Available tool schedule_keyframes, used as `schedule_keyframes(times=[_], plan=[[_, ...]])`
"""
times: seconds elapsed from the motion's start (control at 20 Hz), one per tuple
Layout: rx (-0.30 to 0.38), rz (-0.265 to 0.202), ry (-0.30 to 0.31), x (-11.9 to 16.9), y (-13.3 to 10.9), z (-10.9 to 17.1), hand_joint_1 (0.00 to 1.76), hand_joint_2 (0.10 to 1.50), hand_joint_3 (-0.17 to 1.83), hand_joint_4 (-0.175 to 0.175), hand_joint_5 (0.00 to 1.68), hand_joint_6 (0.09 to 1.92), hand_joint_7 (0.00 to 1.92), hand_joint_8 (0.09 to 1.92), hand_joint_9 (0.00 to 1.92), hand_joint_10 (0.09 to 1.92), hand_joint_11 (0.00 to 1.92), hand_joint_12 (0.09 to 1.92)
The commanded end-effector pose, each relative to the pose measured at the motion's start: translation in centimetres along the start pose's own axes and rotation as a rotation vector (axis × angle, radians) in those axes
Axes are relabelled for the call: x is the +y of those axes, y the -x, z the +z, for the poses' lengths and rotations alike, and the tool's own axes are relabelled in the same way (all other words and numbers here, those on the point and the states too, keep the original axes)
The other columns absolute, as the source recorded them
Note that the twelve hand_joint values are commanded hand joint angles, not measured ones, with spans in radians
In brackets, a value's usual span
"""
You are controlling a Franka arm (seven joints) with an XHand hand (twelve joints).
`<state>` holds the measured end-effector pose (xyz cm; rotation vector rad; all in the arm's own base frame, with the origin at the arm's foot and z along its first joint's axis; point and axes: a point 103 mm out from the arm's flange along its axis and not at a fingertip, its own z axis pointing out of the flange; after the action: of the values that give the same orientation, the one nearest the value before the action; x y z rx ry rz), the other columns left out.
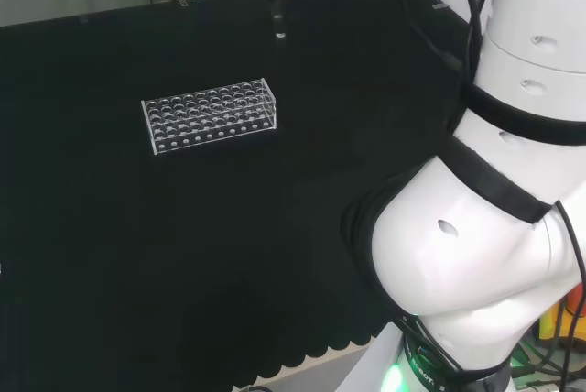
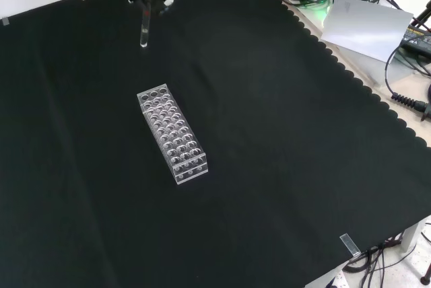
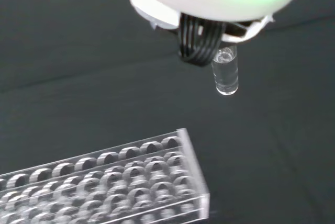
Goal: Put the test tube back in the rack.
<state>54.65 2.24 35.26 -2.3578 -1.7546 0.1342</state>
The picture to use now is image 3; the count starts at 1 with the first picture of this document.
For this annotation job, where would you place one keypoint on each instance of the clear plastic test tube rack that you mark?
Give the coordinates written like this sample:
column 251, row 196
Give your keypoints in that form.
column 110, row 182

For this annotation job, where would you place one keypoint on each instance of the black bench cloth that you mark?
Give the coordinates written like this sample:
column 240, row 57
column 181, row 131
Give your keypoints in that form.
column 78, row 64

